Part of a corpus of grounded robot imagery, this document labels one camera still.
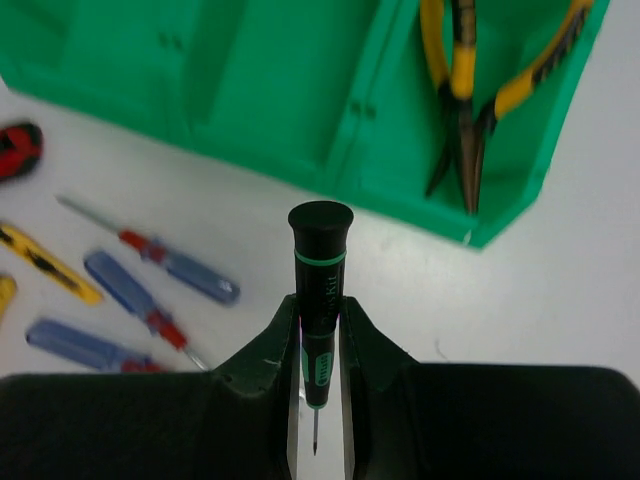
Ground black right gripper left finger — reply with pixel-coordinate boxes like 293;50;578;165
1;295;299;479

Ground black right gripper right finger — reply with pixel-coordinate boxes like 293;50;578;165
339;297;639;479

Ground blue screwdriver thin shaft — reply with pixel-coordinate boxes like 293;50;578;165
56;195;241;306

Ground black green precision screwdriver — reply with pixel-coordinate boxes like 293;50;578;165
288;200;354;450

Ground yellow needle nose pliers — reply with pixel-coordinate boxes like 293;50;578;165
419;1;479;215

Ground yellow handled pliers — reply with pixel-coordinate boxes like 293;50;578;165
424;0;594;199

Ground blue screwdriver lower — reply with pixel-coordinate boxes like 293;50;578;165
25;318;169;373

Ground blue screwdriver middle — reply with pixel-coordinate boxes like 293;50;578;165
84;250;209;371

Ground large yellow box cutter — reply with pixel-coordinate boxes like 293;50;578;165
0;274;17;319

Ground small yellow box cutter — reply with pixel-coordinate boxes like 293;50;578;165
1;221;104;306

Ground green six-compartment bin tray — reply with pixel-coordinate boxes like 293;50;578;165
1;1;608;248

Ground black red utility knife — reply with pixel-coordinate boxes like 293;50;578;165
1;121;44;183

